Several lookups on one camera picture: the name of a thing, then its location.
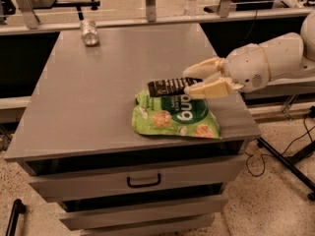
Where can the black drawer handle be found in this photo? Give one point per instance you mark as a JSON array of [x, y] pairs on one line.
[[146, 182]]

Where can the metal rail frame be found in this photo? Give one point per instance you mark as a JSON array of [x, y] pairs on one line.
[[23, 18]]

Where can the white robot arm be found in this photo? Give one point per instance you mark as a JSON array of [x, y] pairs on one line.
[[290, 56]]

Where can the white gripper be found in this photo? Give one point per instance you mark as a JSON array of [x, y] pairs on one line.
[[246, 67]]

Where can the grey drawer cabinet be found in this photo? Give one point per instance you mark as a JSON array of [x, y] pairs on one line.
[[78, 145]]

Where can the green rice chip bag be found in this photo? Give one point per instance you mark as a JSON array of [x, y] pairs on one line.
[[174, 115]]

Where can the dark rxbar chocolate bar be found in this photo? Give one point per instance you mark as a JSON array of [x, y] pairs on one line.
[[170, 86]]

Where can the silver soda can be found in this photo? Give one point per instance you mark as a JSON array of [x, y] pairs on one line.
[[89, 32]]

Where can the black stand leg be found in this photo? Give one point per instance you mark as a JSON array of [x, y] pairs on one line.
[[290, 161]]

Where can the black bar lower left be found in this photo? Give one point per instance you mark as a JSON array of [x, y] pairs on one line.
[[18, 208]]

